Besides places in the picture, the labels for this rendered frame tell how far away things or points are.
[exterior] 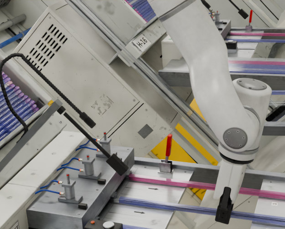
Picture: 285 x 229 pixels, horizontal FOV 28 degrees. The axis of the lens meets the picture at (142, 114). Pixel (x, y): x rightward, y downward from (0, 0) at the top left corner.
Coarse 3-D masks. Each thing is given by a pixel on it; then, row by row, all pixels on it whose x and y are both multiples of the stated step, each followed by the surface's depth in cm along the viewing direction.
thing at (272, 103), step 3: (270, 102) 161; (273, 102) 161; (276, 102) 161; (279, 102) 161; (282, 102) 160; (270, 105) 162; (273, 105) 161; (276, 105) 161; (279, 105) 161; (282, 105) 161
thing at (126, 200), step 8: (120, 200) 136; (128, 200) 135; (136, 200) 135; (144, 200) 135; (152, 200) 134; (160, 208) 133; (168, 208) 132; (176, 208) 132; (184, 208) 131; (192, 208) 130; (200, 208) 130; (208, 208) 130; (232, 216) 128; (240, 216) 127; (248, 216) 126; (256, 216) 126; (264, 216) 126; (272, 216) 126
